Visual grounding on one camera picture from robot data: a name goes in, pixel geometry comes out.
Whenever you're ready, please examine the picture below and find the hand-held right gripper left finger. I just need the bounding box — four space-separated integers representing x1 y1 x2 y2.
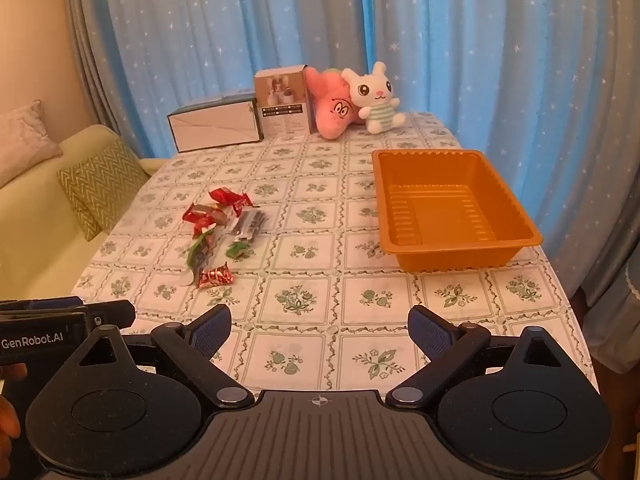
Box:
75 304 256 409

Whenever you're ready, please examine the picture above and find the long white cardboard box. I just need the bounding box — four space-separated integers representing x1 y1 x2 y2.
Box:
166 90 265 154

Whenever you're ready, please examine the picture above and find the pink star plush toy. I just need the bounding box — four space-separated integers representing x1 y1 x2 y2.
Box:
304 66 362 140

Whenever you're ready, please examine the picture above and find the pale yellow sofa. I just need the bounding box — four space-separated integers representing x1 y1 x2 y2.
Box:
0 124 168 302

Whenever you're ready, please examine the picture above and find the grey patterned pillow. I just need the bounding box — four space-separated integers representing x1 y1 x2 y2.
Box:
0 99 64 189

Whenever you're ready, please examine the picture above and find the long green and white packet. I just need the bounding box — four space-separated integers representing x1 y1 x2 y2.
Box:
181 227 222 287

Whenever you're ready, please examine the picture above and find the orange plastic tray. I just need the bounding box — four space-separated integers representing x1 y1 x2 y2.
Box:
371 148 543 273

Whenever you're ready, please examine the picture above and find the red twist-wrapped candy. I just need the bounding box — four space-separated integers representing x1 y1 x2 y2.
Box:
197 265 235 289

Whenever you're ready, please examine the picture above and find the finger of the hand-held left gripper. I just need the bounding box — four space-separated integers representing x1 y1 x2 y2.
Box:
82 301 137 335
0 298 86 313

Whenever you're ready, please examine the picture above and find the tall grey product box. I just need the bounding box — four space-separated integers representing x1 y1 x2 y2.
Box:
253 64 317 140

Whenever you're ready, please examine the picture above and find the small green snack packet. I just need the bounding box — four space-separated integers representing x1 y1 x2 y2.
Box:
224 240 254 261

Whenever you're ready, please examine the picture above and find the floral checked tablecloth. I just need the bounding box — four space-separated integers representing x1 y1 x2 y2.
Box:
70 110 597 407

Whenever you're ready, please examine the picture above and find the white rabbit plush toy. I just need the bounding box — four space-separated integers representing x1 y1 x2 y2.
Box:
342 61 407 135

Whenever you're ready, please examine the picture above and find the person's left hand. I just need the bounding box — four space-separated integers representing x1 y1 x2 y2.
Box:
0 362 29 461

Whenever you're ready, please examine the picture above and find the green chevron pillow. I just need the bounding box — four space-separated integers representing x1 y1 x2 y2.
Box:
56 138 149 242

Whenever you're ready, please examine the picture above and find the blue star curtain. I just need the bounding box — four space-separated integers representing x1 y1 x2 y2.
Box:
62 0 640 376

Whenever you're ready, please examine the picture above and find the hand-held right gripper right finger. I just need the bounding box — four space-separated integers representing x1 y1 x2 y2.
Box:
385 305 567 409

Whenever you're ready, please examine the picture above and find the red snack wrapper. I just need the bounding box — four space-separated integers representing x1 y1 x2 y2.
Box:
208 187 257 209
182 203 229 227

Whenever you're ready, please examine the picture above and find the clear packet of black sticks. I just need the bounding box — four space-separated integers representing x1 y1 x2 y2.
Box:
227 208 269 242

